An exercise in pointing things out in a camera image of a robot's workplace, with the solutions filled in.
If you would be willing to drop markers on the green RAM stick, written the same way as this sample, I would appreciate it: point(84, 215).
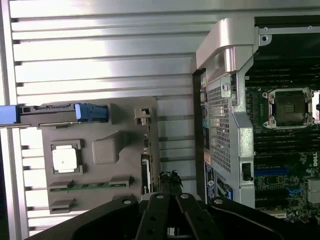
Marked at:
point(85, 186)

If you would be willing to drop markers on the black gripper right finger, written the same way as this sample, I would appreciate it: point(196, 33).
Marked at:
point(195, 215)

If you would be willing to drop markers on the silver CPU chip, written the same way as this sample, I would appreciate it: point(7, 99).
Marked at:
point(64, 160)

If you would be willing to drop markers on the CPU socket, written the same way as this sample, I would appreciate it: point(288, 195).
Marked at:
point(290, 107)

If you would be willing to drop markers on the blue expansion slot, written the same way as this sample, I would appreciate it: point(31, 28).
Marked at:
point(271, 172)

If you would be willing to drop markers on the hard disk with blue caddy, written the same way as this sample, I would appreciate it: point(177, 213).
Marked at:
point(50, 112)

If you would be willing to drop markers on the open grey PC case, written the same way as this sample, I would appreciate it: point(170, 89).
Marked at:
point(225, 125)

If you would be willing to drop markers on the green motherboard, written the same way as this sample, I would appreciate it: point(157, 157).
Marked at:
point(280, 185)

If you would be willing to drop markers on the grey parts rack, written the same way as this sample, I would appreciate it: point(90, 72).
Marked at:
point(110, 170)

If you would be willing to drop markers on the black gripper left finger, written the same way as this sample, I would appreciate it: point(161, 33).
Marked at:
point(152, 217)

